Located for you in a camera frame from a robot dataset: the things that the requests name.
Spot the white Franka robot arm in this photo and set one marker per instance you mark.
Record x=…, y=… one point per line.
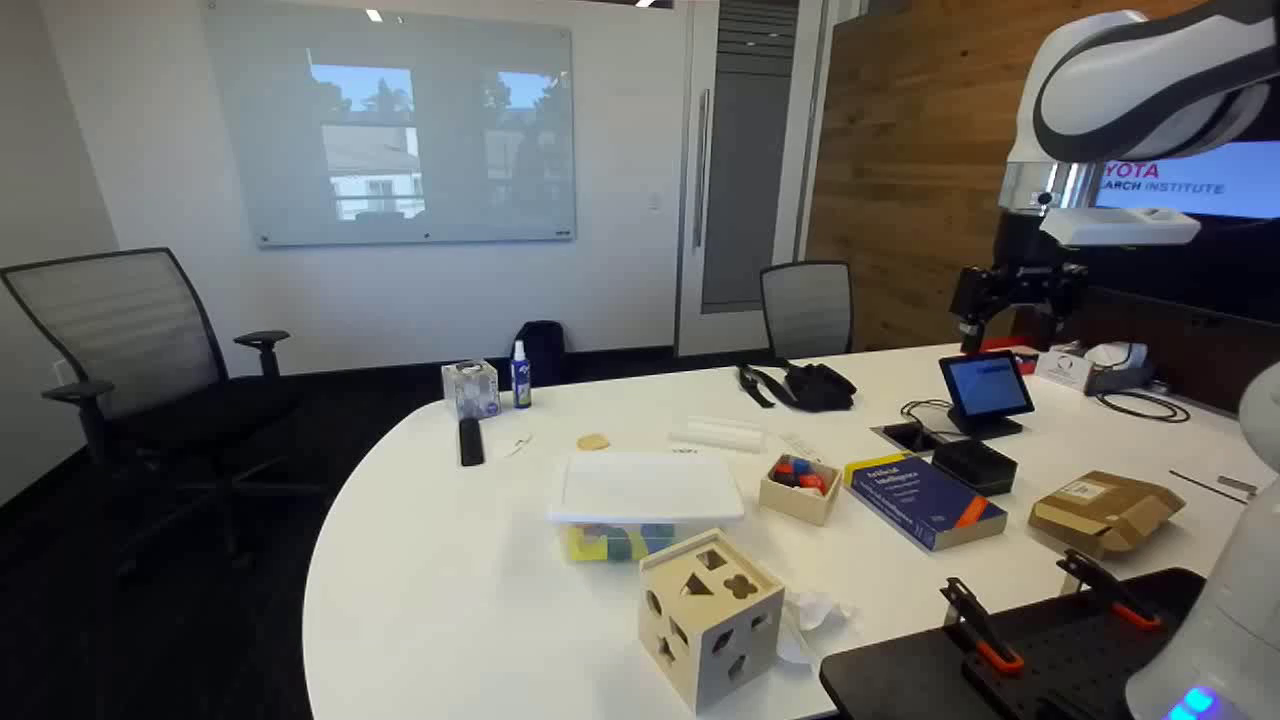
x=1145, y=80

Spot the black tablet on stand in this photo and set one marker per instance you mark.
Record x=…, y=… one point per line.
x=984, y=391

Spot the blue book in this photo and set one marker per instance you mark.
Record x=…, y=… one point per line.
x=927, y=502

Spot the mesh office chair with armrests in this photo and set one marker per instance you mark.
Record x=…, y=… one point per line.
x=120, y=334

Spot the black remote control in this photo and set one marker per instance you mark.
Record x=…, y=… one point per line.
x=470, y=442

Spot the small black box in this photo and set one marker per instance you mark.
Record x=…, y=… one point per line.
x=973, y=467

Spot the glass whiteboard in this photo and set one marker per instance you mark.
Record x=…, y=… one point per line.
x=386, y=134

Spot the small spray bottle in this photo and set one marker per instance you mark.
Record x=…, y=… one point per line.
x=521, y=382

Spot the grey mesh office chair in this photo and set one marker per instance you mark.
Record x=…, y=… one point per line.
x=807, y=308

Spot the dark backpack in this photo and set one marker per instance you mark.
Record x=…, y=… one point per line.
x=545, y=347

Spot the small wooden block box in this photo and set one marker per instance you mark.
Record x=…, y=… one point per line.
x=802, y=507

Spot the small tan object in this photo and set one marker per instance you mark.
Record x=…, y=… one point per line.
x=592, y=442

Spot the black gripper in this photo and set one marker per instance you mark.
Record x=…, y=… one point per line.
x=1033, y=286

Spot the red toy block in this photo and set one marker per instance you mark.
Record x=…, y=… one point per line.
x=810, y=476

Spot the red box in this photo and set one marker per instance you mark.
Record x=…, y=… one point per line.
x=1011, y=348

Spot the grey door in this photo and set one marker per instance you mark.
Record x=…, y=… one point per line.
x=745, y=161

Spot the white cloth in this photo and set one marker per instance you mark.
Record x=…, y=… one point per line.
x=810, y=625

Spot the black table power grommet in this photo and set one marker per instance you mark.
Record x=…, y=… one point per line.
x=908, y=439

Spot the clear plastic bin with lid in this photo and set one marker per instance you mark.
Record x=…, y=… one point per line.
x=645, y=491

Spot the white grey device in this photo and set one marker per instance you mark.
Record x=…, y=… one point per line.
x=1117, y=362

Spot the wooden shape sorter cube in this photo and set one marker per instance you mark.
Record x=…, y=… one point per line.
x=706, y=632

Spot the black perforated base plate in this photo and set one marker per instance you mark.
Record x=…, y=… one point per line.
x=923, y=672

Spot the black orange spring clamp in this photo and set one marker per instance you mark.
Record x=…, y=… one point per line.
x=1105, y=588
x=983, y=625

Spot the brown cardboard box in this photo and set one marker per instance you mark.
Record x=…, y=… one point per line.
x=1105, y=511

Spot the wall television screen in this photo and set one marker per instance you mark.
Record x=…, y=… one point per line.
x=1200, y=184

